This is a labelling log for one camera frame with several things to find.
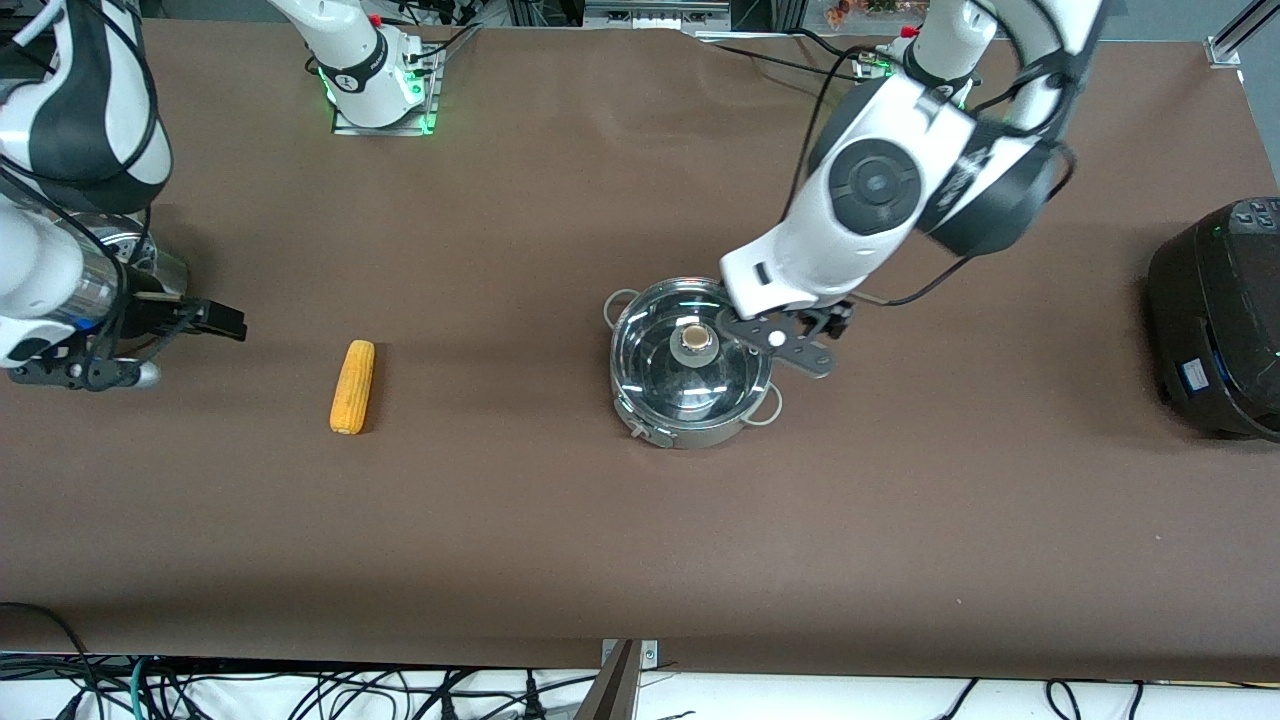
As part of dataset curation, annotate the yellow corn cob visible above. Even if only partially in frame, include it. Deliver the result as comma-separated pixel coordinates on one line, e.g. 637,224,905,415
329,340,377,436

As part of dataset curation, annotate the glass pot lid with knob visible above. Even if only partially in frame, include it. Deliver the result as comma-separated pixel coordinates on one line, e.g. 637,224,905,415
610,280,774,421

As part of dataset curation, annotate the steel steamer pot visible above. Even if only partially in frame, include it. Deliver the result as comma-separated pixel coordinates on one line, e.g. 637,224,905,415
95,230,191,301

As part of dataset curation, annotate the grey steel cooking pot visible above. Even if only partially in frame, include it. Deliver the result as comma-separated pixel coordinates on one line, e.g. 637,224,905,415
603,278,783,451

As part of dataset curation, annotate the brown table cover sheet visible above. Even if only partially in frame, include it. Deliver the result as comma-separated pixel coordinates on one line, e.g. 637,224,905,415
0,18,1280,683

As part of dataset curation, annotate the black rice cooker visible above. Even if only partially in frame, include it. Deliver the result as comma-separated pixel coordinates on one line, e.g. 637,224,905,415
1147,198,1280,443

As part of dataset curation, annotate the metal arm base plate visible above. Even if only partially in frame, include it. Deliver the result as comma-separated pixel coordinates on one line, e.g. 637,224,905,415
858,50,966,149
332,45,441,136

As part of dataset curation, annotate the long black table cable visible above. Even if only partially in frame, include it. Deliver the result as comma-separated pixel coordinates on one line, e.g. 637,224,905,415
695,38,861,83

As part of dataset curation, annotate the silver background frame bar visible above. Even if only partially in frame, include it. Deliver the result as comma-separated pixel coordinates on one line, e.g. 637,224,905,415
583,0,733,31

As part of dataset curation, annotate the dark grey metal post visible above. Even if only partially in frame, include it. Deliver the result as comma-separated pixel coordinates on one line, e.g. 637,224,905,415
575,640,643,720

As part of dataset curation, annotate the aluminium frame profile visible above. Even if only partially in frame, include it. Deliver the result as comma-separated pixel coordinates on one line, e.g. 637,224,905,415
1207,0,1280,69

